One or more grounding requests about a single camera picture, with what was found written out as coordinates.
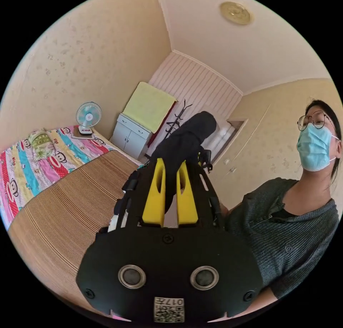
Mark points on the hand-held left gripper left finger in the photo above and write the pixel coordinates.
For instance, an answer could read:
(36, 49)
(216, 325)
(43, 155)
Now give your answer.
(153, 196)

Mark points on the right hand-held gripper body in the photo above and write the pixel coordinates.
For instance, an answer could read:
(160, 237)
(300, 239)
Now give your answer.
(207, 159)

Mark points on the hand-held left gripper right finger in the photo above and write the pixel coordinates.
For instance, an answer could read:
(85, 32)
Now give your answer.
(187, 202)

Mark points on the black pants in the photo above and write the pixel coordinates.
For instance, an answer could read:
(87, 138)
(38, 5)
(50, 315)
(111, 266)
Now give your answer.
(187, 140)

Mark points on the black coat rack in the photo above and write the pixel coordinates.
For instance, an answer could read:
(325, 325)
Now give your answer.
(175, 119)

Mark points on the white cupboard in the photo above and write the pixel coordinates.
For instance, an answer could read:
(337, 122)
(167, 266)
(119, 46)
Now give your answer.
(131, 136)

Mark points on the yellow-green cloth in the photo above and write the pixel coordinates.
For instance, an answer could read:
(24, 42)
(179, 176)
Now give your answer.
(148, 105)

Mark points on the bed with woven mat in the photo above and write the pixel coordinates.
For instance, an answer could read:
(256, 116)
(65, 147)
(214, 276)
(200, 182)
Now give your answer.
(69, 199)

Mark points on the small white table fan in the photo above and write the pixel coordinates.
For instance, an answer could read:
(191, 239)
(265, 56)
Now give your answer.
(88, 116)

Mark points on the person's body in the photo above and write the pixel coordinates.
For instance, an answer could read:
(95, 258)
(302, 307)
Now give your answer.
(289, 239)

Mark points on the green patterned pillow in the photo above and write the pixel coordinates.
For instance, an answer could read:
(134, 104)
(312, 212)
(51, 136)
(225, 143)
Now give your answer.
(41, 143)

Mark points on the round ceiling lamp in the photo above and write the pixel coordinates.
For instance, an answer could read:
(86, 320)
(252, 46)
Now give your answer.
(235, 13)

